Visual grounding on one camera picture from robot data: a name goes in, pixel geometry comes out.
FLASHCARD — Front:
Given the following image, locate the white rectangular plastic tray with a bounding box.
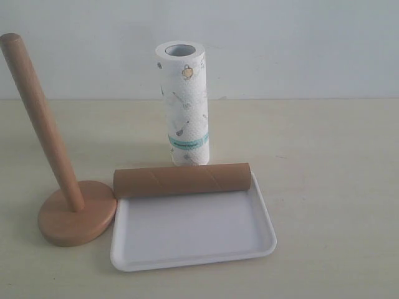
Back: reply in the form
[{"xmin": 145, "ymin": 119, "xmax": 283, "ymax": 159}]
[{"xmin": 110, "ymin": 175, "xmax": 277, "ymax": 272}]

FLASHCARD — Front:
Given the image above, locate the wooden paper towel holder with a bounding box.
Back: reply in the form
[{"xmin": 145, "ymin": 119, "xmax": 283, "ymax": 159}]
[{"xmin": 1, "ymin": 33, "xmax": 117, "ymax": 247}]

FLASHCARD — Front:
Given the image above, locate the brown cardboard tube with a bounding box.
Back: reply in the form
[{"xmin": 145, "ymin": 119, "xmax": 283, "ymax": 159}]
[{"xmin": 113, "ymin": 163, "xmax": 252, "ymax": 199}]

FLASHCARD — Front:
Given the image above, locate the white printed paper towel roll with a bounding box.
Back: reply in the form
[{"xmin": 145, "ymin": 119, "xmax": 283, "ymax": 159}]
[{"xmin": 155, "ymin": 40, "xmax": 210, "ymax": 166}]

